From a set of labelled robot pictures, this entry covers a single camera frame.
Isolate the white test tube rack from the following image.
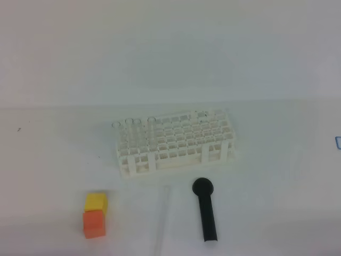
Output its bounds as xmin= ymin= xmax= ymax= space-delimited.
xmin=116 ymin=109 xmax=236 ymax=178

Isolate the black plastic scoop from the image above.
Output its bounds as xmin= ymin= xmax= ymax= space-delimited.
xmin=192 ymin=178 xmax=218 ymax=242

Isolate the yellow foam cube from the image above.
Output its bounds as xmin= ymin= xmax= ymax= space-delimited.
xmin=84 ymin=193 xmax=108 ymax=215

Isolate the orange foam cube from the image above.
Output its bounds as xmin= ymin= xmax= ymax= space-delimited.
xmin=83 ymin=210 xmax=106 ymax=239

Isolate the blue square marker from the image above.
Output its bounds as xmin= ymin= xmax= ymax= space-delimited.
xmin=335 ymin=137 xmax=341 ymax=150

